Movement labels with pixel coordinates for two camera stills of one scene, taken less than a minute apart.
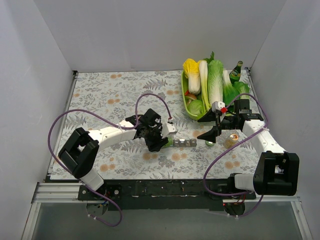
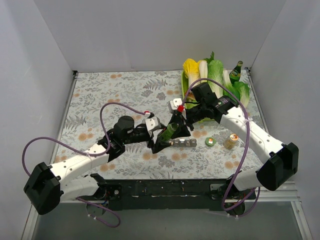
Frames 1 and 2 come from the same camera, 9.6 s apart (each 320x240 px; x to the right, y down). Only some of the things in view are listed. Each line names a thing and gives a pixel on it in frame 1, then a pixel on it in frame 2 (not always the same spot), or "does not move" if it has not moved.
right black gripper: x=216 y=125 -> x=185 y=116
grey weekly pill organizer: x=184 y=142 does not move
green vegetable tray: x=185 y=88 does not move
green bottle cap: x=209 y=143 does not move
